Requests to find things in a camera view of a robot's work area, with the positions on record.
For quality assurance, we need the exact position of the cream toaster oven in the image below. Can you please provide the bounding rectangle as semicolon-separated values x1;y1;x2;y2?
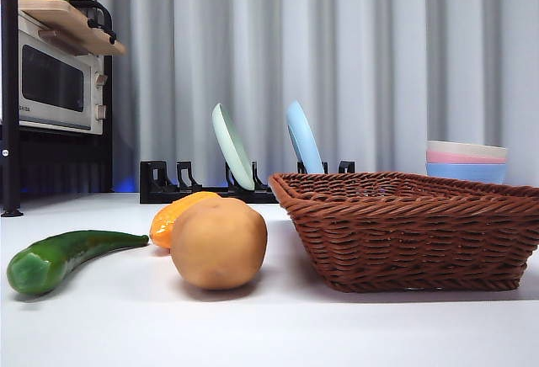
17;8;107;137

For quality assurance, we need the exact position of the pale blue plate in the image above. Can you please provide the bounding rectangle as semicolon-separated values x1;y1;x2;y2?
286;99;326;175

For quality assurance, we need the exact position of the wooden cutting board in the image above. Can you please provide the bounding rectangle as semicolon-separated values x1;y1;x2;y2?
17;0;128;57

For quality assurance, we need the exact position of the grey curtain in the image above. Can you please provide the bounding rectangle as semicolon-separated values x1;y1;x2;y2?
19;0;539;194

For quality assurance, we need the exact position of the brown wicker basket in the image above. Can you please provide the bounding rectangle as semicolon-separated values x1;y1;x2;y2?
268;170;539;294

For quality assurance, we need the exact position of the cream bowl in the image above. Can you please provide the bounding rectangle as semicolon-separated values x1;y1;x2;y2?
426;139;510;165

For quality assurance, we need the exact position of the pink bowl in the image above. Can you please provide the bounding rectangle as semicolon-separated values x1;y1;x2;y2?
425;149;508;166

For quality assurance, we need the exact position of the black metal shelf frame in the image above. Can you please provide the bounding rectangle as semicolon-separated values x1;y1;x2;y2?
0;0;115;218

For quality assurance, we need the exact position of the black cutting board cord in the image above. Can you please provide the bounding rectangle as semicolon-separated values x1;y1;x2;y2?
87;19;118;45

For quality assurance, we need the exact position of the tan potato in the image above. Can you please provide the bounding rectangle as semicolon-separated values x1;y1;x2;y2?
169;197;269;291

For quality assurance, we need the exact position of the black dish rack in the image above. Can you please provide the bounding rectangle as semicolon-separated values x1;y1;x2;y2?
139;159;357;205

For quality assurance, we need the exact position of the pale green plate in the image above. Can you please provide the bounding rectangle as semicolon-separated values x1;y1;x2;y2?
211;102;257;192

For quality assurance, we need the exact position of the green cucumber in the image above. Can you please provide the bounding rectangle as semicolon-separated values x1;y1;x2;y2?
6;230;151;297

